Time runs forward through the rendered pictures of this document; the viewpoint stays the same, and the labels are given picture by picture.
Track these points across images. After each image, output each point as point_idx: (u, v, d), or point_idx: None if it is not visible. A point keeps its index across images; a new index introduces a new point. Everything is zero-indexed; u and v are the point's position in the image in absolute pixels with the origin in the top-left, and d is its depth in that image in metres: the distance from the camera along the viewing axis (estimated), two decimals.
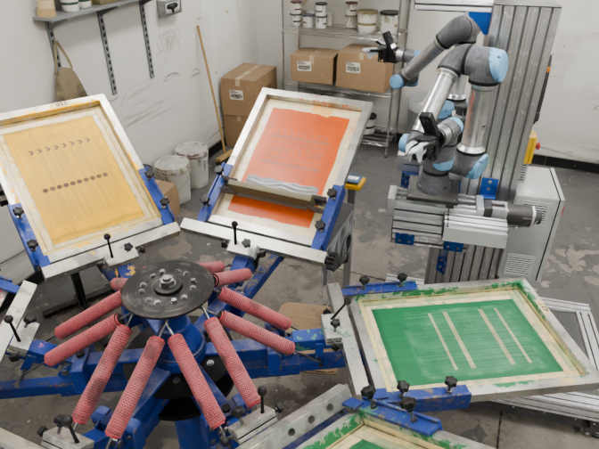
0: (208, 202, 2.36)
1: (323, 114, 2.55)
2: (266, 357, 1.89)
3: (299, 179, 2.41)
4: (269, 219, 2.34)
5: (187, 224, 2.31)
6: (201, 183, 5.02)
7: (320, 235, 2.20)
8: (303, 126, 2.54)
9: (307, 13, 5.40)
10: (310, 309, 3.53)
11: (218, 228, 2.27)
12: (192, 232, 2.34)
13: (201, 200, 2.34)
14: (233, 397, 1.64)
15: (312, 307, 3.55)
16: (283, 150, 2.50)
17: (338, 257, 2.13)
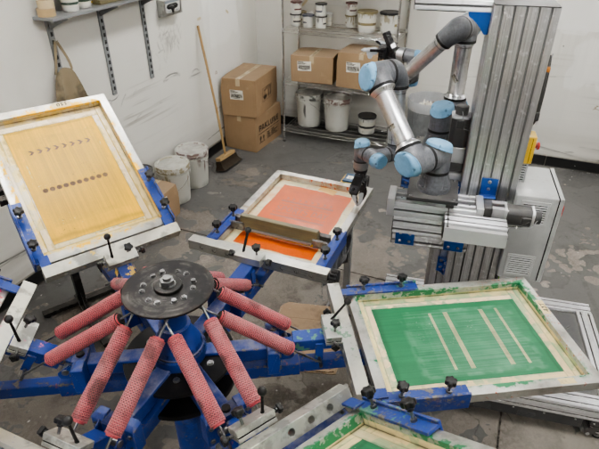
0: (218, 227, 2.50)
1: (329, 192, 2.91)
2: (266, 357, 1.89)
3: None
4: (273, 251, 2.46)
5: (196, 239, 2.41)
6: (201, 183, 5.02)
7: (323, 261, 2.32)
8: (310, 198, 2.87)
9: (307, 13, 5.40)
10: (310, 309, 3.53)
11: (226, 244, 2.37)
12: (197, 248, 2.41)
13: (214, 223, 2.48)
14: (233, 397, 1.64)
15: (312, 307, 3.55)
16: (291, 209, 2.77)
17: (340, 277, 2.23)
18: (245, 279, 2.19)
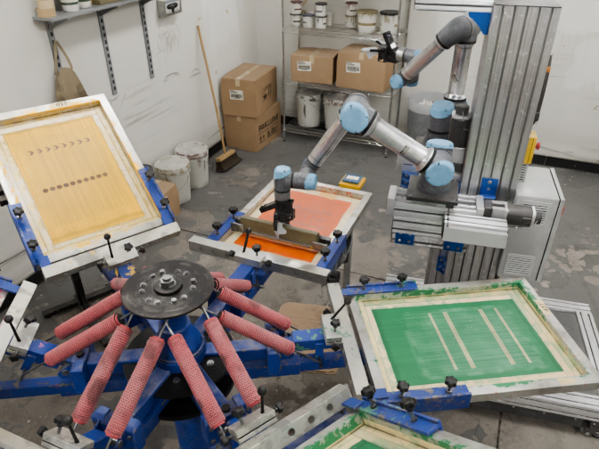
0: (218, 229, 2.51)
1: (328, 197, 2.93)
2: (266, 357, 1.89)
3: None
4: (273, 253, 2.47)
5: (196, 240, 2.41)
6: (201, 183, 5.02)
7: (323, 263, 2.33)
8: (310, 202, 2.88)
9: (307, 13, 5.40)
10: (310, 309, 3.53)
11: (226, 245, 2.38)
12: (197, 249, 2.41)
13: (214, 224, 2.49)
14: (233, 397, 1.64)
15: (312, 307, 3.55)
16: None
17: (340, 279, 2.23)
18: (245, 279, 2.19)
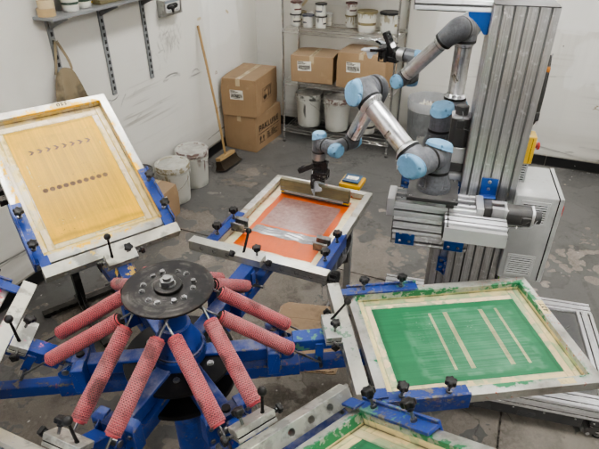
0: (218, 229, 2.51)
1: None
2: (266, 357, 1.89)
3: (304, 232, 2.63)
4: (273, 253, 2.47)
5: (196, 240, 2.41)
6: (201, 183, 5.02)
7: (323, 263, 2.33)
8: (310, 202, 2.88)
9: (307, 13, 5.40)
10: (310, 309, 3.53)
11: (226, 245, 2.38)
12: (197, 249, 2.41)
13: (214, 224, 2.49)
14: (233, 397, 1.64)
15: (312, 307, 3.55)
16: None
17: (340, 279, 2.23)
18: (245, 279, 2.19)
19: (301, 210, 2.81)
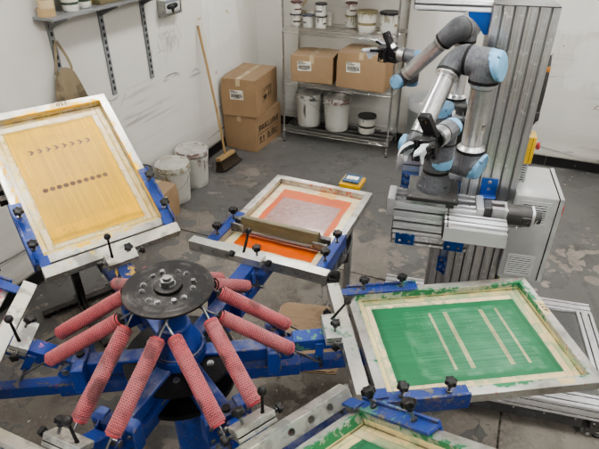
0: (218, 229, 2.51)
1: (328, 197, 2.93)
2: (266, 357, 1.89)
3: None
4: (273, 253, 2.47)
5: (196, 240, 2.41)
6: (201, 183, 5.02)
7: (323, 263, 2.33)
8: (310, 202, 2.88)
9: (307, 13, 5.40)
10: (310, 309, 3.53)
11: (226, 245, 2.38)
12: (197, 249, 2.41)
13: (214, 224, 2.49)
14: (233, 397, 1.64)
15: (312, 307, 3.55)
16: None
17: (340, 279, 2.23)
18: (245, 279, 2.19)
19: (301, 210, 2.81)
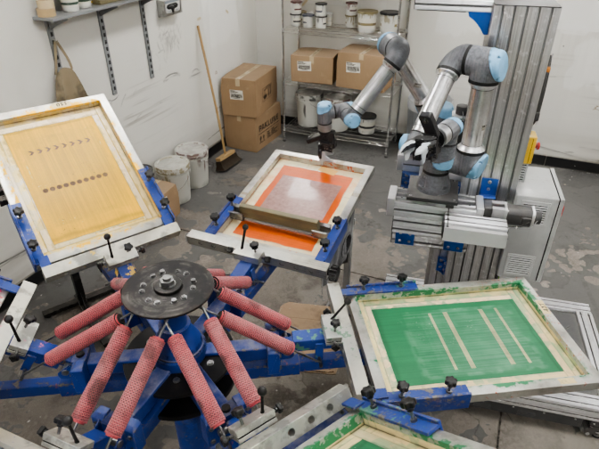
0: (217, 220, 2.47)
1: (329, 173, 2.84)
2: (266, 357, 1.89)
3: (304, 216, 2.58)
4: (273, 242, 2.44)
5: (194, 234, 2.39)
6: (201, 183, 5.02)
7: (323, 254, 2.30)
8: (310, 180, 2.80)
9: (307, 13, 5.40)
10: (310, 309, 3.53)
11: (225, 239, 2.35)
12: (196, 244, 2.40)
13: (211, 216, 2.45)
14: (233, 397, 1.64)
15: (312, 307, 3.55)
16: None
17: (340, 271, 2.21)
18: None
19: (301, 190, 2.74)
